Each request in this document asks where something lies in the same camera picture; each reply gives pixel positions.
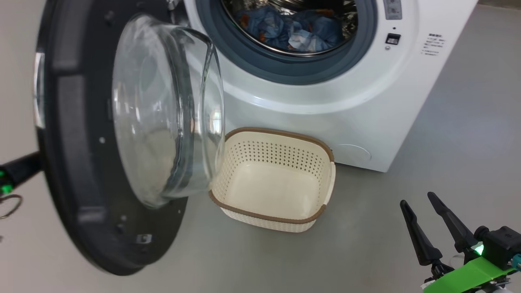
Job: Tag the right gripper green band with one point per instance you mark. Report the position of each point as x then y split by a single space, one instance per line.
468 278

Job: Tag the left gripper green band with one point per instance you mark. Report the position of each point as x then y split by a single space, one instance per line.
5 189

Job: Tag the black glass washing machine door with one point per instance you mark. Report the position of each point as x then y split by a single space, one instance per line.
77 142

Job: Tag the blue cartoon print garment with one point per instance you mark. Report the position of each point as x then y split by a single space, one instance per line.
260 22
321 30

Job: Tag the white front-load washing machine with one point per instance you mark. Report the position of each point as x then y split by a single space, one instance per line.
366 114

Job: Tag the cream laundry basket brown rim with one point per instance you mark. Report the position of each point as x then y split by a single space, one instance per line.
276 187

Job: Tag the black door latch socket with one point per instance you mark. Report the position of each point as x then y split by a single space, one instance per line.
392 39

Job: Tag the grey rubber door gasket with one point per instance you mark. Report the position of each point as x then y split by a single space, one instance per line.
285 71

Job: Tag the steel washing machine drum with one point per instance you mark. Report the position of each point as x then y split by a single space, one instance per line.
351 16

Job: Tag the printed text label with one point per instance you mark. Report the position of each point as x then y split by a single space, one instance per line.
433 44

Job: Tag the grey warning sticker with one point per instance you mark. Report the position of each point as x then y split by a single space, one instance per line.
392 9

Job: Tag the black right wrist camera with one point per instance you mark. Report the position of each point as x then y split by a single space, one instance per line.
502 244

